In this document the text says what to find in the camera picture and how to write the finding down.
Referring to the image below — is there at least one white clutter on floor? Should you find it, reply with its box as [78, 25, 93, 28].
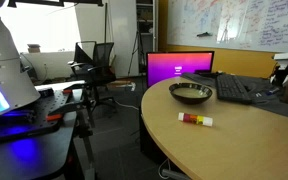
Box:
[115, 81, 137, 92]

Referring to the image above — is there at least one grey cloth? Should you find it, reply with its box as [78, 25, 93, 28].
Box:
[180, 71, 288, 121]

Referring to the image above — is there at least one black robot cart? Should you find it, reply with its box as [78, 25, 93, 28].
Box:
[0, 111, 97, 180]

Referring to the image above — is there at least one black bar clamp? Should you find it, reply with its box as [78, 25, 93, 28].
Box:
[47, 94, 93, 118]

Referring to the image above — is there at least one black computer monitor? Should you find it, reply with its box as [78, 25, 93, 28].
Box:
[146, 50, 216, 89]

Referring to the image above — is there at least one white cable under table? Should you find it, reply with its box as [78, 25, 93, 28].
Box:
[157, 158, 172, 180]

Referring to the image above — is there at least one black overhead bar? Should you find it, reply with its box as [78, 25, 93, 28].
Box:
[7, 0, 104, 8]

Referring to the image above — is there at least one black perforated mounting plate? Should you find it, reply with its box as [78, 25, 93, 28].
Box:
[0, 88, 85, 146]

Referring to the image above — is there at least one written-on wall whiteboard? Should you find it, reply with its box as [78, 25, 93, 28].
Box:
[166, 0, 288, 54]

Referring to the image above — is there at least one blue pen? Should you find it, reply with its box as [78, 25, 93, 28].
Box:
[265, 87, 281, 96]

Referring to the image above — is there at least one black whiteboard eraser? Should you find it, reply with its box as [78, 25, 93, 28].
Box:
[196, 31, 214, 38]

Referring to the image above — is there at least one dark ceramic bowl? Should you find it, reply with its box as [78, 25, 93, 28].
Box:
[168, 82, 214, 106]

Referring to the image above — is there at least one white floor cable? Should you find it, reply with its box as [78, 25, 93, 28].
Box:
[113, 99, 140, 112]

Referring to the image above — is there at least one black mesh office chair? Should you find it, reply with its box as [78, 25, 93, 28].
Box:
[71, 42, 118, 113]

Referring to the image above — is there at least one black computer keyboard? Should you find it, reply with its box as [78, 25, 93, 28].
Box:
[215, 73, 253, 105]

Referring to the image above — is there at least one white shelf unit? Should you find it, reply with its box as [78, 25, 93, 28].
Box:
[135, 0, 158, 73]

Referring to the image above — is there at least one black tripod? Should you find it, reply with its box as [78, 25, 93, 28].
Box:
[127, 30, 145, 77]

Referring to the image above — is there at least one grey table foot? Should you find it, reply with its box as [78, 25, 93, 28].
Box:
[161, 168, 193, 180]

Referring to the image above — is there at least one white flat box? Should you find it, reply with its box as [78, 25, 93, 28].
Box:
[273, 52, 288, 61]

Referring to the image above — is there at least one black device under white box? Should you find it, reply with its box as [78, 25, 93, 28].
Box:
[269, 58, 288, 88]

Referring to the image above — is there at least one small cardboard box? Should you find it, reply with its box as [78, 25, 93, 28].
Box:
[27, 43, 42, 54]

